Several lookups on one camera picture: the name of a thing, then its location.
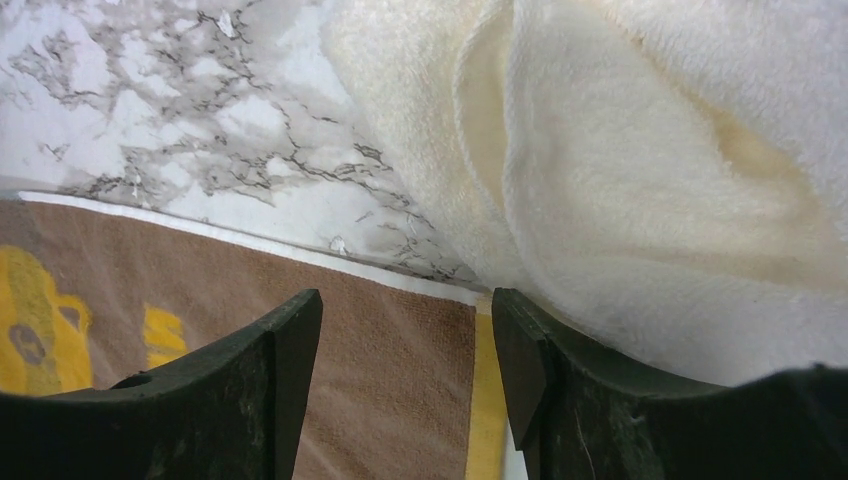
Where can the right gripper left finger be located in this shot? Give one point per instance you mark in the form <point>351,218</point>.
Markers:
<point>233,409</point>

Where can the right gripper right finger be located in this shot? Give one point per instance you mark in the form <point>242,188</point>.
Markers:
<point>580,410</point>

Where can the cream white towel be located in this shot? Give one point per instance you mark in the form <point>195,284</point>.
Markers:
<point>669,175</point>

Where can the brown yellow bear towel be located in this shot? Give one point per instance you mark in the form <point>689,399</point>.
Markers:
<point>137,345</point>

